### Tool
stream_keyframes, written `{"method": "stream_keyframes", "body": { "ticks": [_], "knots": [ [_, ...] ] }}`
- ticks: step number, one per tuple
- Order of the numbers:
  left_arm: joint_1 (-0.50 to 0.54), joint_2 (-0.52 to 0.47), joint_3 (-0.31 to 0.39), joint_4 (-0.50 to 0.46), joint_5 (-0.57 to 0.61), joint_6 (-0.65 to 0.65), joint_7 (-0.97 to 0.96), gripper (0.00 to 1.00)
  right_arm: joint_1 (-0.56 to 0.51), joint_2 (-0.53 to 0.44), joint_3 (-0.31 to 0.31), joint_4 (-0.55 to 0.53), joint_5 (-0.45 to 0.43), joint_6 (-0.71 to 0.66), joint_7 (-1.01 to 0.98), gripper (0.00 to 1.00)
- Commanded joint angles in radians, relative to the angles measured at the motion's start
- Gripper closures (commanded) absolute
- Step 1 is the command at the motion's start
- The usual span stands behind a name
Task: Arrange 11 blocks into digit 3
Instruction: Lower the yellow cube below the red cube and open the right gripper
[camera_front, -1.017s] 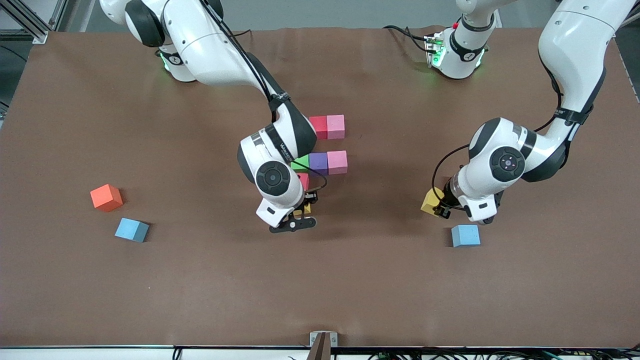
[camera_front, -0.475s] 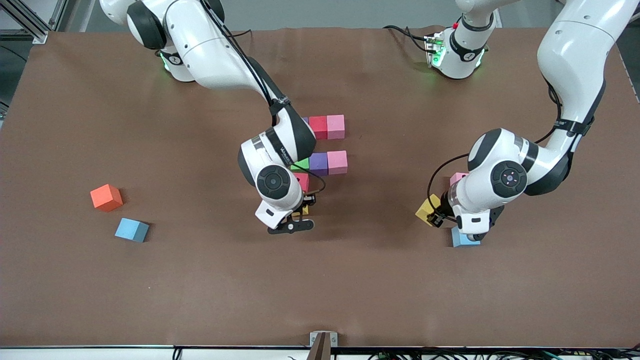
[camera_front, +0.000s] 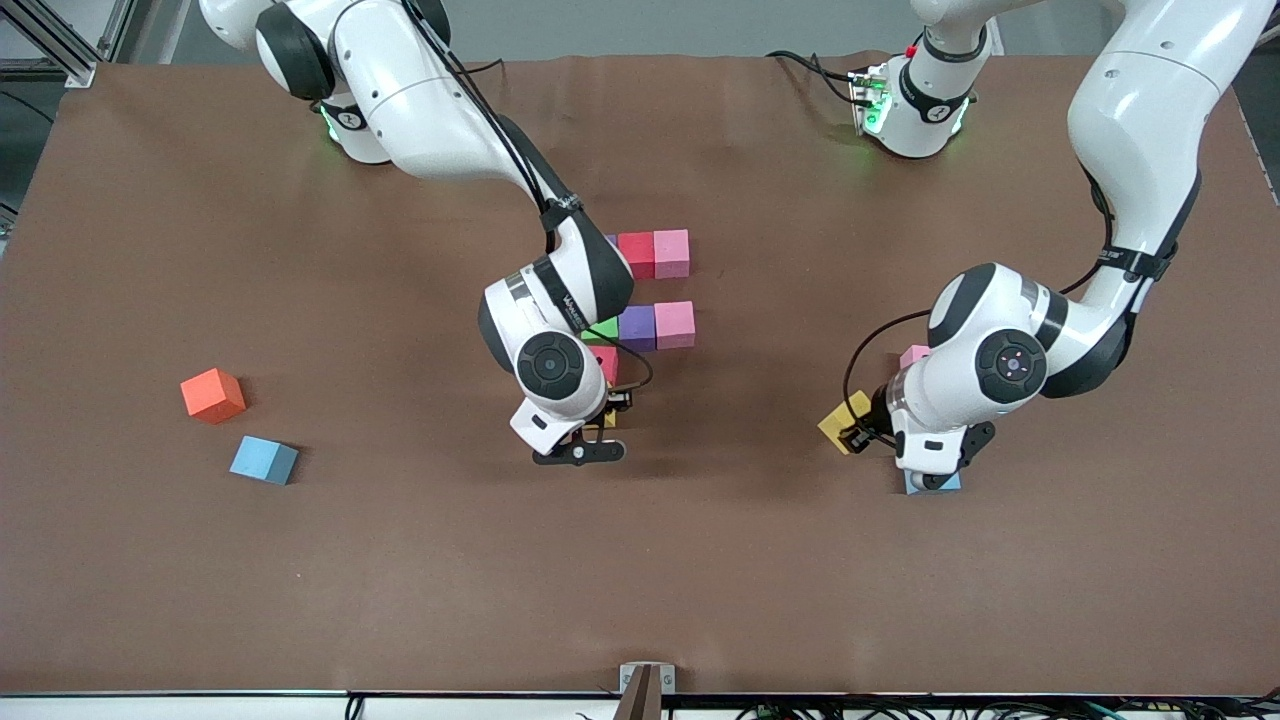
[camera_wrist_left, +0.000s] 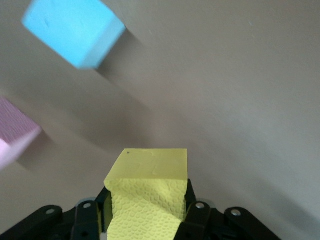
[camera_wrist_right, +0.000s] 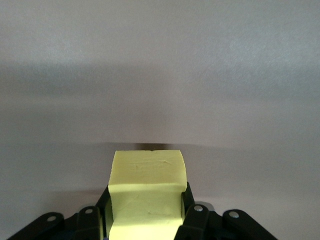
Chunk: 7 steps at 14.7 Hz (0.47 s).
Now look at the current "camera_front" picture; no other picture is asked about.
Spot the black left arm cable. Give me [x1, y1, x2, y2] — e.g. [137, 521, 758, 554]
[841, 170, 1116, 421]

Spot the black base cable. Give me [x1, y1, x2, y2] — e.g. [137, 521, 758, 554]
[766, 48, 863, 107]

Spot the brown table mat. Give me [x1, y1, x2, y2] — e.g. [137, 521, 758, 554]
[0, 52, 1280, 697]

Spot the orange foam cube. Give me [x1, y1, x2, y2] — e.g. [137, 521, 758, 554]
[180, 367, 248, 426]

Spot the brown pointed bar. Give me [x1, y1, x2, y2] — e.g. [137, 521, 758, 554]
[612, 666, 665, 720]

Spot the grey metal bracket plate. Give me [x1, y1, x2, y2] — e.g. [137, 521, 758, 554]
[618, 662, 677, 697]

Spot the silver aluminium frame post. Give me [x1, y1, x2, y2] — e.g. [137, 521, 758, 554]
[18, 0, 136, 89]

